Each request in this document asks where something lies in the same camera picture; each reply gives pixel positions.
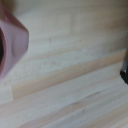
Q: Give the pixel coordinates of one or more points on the dark wooden drawer cabinet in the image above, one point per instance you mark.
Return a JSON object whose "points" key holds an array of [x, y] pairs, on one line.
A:
{"points": [[125, 71]]}

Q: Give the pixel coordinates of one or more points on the pink mug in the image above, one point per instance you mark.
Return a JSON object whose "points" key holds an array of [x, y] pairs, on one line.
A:
{"points": [[13, 40]]}

